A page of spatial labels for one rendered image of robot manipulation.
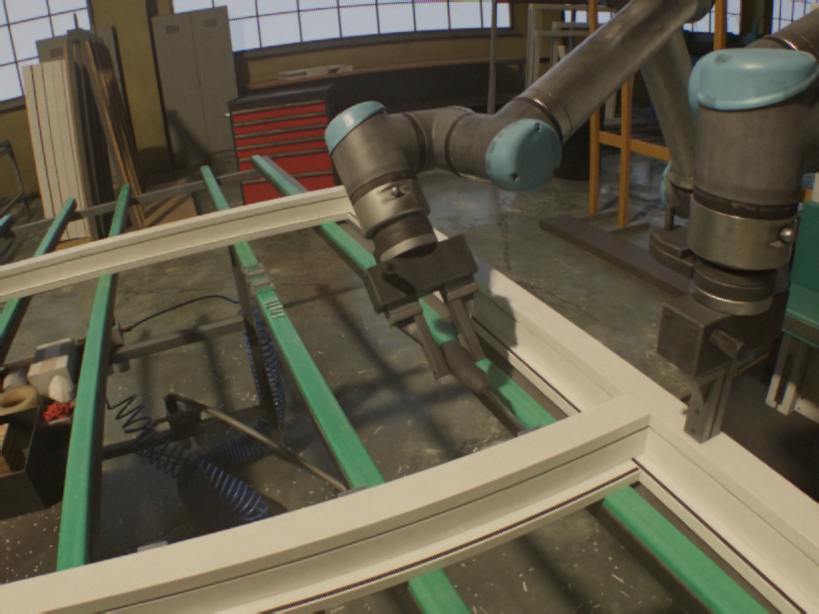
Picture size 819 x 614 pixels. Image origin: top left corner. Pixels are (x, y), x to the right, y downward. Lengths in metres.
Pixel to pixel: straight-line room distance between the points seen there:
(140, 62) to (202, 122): 1.12
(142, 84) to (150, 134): 0.65
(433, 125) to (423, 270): 0.20
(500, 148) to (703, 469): 0.41
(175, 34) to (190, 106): 0.94
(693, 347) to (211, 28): 7.35
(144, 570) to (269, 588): 0.11
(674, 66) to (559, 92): 0.53
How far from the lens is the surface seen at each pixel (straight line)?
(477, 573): 1.63
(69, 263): 1.45
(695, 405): 0.58
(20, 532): 1.21
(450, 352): 0.70
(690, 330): 0.48
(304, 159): 4.11
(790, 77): 0.45
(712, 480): 0.59
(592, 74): 0.81
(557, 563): 1.66
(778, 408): 1.79
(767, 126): 0.45
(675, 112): 1.32
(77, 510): 0.73
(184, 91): 7.58
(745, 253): 0.47
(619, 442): 0.61
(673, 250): 0.53
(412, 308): 0.70
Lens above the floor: 1.30
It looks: 27 degrees down
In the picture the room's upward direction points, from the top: 5 degrees counter-clockwise
